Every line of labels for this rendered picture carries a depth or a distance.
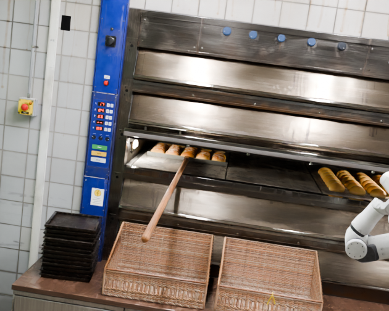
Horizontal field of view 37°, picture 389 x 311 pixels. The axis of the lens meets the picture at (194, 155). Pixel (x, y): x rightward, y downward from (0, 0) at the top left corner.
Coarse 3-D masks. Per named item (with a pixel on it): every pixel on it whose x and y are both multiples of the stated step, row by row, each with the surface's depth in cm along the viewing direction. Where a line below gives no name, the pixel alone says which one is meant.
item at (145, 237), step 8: (184, 160) 376; (184, 168) 358; (176, 176) 325; (176, 184) 312; (168, 192) 287; (168, 200) 277; (160, 208) 257; (160, 216) 249; (152, 224) 232; (144, 232) 222; (152, 232) 226; (144, 240) 217
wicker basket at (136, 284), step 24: (120, 240) 346; (168, 240) 348; (192, 240) 347; (120, 264) 347; (144, 264) 347; (168, 264) 346; (192, 264) 346; (120, 288) 307; (144, 288) 307; (168, 288) 306; (192, 288) 305
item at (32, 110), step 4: (20, 100) 340; (24, 100) 340; (28, 100) 340; (32, 100) 340; (36, 100) 343; (20, 104) 340; (28, 104) 340; (32, 104) 340; (36, 104) 344; (20, 108) 341; (28, 108) 340; (32, 108) 340; (36, 108) 345; (20, 112) 341; (24, 112) 341; (28, 112) 341; (32, 112) 341; (36, 112) 346; (32, 116) 341
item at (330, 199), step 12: (132, 168) 348; (144, 168) 350; (180, 180) 347; (192, 180) 346; (204, 180) 346; (216, 180) 345; (228, 180) 348; (264, 192) 344; (276, 192) 343; (288, 192) 342; (300, 192) 342; (312, 192) 346; (348, 204) 340; (360, 204) 340
